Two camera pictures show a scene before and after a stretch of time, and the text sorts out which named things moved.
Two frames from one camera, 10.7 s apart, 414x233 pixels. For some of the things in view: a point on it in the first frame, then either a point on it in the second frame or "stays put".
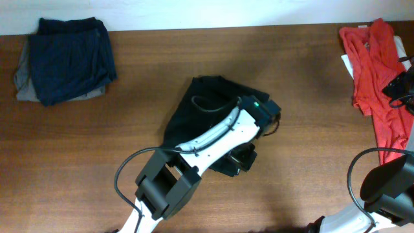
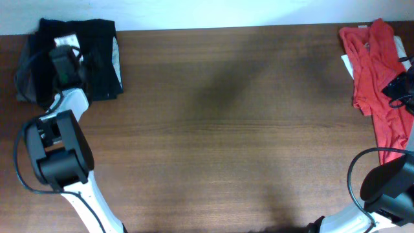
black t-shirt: x=207 y=101 → x=98 y=70
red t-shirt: x=375 y=59 stays put
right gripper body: x=398 y=87 stays put
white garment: x=401 y=54 stays put
